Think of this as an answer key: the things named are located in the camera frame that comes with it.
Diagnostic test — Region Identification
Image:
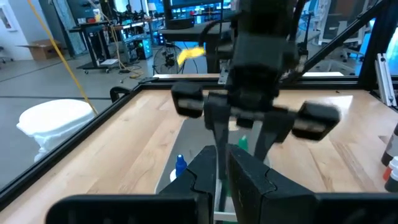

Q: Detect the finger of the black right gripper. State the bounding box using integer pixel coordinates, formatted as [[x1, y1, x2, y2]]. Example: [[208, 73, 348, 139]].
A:
[[254, 111, 295, 162], [205, 107, 231, 180]]

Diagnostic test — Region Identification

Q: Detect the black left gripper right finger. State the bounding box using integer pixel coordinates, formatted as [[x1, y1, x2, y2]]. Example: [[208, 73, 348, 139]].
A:
[[228, 143, 398, 224]]

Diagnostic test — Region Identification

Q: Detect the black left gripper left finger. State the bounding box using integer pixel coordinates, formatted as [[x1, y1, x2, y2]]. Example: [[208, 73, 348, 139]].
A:
[[46, 145, 217, 224]]

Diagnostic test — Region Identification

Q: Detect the green-capped food colouring bottle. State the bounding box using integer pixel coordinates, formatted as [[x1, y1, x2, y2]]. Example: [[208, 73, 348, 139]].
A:
[[238, 134, 249, 154]]

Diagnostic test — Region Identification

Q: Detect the lemon yellow dye bottle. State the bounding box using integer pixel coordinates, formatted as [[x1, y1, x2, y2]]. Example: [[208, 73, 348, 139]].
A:
[[382, 155, 398, 182]]

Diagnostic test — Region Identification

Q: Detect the small dark food colouring bottle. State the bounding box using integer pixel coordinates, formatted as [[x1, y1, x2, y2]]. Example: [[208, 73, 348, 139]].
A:
[[384, 167, 398, 193]]

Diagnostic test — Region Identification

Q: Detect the yellow tag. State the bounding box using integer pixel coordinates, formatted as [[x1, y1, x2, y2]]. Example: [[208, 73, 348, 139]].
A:
[[176, 46, 206, 67]]

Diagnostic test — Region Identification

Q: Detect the black desk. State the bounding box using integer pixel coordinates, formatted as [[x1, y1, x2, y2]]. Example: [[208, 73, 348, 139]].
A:
[[158, 18, 237, 75]]

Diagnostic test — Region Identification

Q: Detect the black floor fan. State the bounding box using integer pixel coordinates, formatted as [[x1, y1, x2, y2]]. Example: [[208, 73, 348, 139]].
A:
[[152, 43, 186, 75]]

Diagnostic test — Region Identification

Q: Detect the computer monitor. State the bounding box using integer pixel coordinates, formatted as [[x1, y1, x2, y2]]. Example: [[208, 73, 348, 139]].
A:
[[163, 0, 233, 30]]

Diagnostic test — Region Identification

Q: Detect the white office chair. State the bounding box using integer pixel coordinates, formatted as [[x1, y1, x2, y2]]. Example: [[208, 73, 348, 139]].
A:
[[310, 0, 374, 60]]

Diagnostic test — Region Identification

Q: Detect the silver aluminium extrusion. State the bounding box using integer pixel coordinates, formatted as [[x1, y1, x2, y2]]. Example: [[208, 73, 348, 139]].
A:
[[374, 52, 397, 108]]

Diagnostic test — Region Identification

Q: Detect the black rolling cart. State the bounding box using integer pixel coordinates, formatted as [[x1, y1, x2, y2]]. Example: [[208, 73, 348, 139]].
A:
[[68, 21, 125, 74]]

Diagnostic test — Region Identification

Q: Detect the white lined trash can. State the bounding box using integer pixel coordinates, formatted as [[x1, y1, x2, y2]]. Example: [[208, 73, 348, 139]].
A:
[[16, 98, 96, 162]]

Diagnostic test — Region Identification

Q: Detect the cardboard box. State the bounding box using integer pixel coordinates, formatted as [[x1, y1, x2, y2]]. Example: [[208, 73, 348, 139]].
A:
[[17, 39, 62, 60]]

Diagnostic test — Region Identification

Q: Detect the black aluminium table frame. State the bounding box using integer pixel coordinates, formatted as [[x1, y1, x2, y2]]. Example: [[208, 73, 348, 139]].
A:
[[0, 0, 398, 212]]

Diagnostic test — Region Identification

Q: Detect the yellow hanging cable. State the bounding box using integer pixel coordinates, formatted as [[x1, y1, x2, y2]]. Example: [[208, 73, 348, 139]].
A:
[[27, 0, 99, 115]]

